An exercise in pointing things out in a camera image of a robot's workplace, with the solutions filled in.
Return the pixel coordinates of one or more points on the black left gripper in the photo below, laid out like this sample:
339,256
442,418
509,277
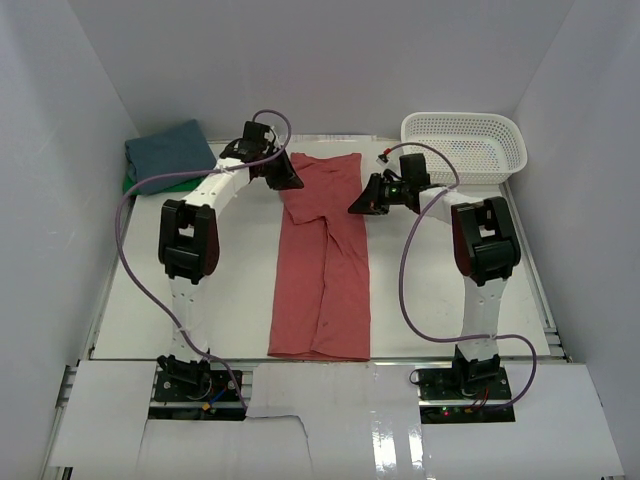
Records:
288,179

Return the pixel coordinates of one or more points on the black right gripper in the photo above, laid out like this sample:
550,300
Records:
370,202

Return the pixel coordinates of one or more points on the red t shirt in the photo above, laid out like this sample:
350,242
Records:
321,308

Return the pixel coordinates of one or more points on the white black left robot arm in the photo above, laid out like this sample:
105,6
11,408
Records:
189,247

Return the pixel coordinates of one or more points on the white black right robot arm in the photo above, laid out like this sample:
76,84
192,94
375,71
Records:
485,248

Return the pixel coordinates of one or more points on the folded blue t shirt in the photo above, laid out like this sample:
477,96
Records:
181,148

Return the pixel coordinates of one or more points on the white perforated plastic basket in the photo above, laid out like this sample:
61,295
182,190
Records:
485,149

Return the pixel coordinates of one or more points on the folded green t shirt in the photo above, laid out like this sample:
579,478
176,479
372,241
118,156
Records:
168,185

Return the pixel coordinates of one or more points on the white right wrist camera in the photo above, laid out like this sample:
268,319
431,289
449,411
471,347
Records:
384,160

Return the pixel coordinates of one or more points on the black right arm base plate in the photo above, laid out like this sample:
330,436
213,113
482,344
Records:
442,401

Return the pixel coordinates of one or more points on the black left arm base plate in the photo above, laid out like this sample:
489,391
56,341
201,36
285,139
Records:
215,399

